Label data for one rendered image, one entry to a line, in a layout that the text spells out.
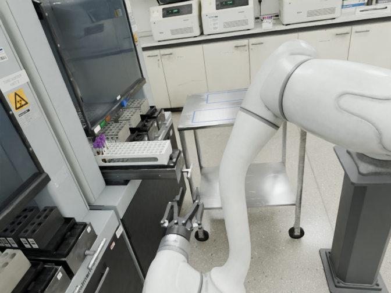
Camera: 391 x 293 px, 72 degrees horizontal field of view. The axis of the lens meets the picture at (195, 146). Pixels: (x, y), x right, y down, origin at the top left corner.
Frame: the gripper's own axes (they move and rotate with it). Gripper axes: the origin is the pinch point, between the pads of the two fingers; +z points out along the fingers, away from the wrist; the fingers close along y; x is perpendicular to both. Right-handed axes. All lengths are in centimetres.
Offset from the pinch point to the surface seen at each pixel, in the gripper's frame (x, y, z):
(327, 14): -20, -102, 244
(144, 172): -5.1, 18.5, 8.0
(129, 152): -12.3, 24.0, 11.8
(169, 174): -3.7, 8.6, 7.9
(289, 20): -19, -65, 244
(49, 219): -13.0, 34.3, -24.1
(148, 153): -12.2, 15.6, 10.4
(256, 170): 47, -25, 76
